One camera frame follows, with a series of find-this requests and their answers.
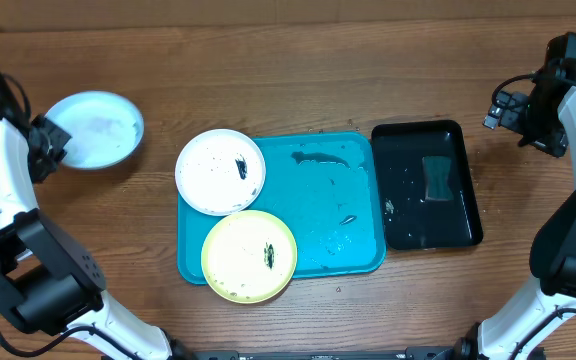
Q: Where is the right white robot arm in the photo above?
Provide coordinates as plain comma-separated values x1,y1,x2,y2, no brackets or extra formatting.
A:
438,55,576,359

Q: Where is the light blue plate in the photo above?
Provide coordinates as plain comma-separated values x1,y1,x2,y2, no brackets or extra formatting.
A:
46,91,144,170

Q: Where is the pink speckled plate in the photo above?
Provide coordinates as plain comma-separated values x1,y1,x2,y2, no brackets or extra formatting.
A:
174,129,266,216

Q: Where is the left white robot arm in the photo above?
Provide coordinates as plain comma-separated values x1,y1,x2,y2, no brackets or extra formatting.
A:
0,91,194,359

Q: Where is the yellow plate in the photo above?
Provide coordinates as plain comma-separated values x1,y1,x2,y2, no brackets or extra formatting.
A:
201,210,297,304

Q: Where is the green scouring sponge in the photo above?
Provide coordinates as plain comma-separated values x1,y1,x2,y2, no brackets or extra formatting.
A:
422,156,454,201

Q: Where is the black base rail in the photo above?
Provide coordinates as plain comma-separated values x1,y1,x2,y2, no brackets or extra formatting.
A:
191,346,452,360

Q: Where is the black water tray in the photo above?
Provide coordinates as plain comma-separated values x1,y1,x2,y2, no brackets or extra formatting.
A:
371,120,483,251

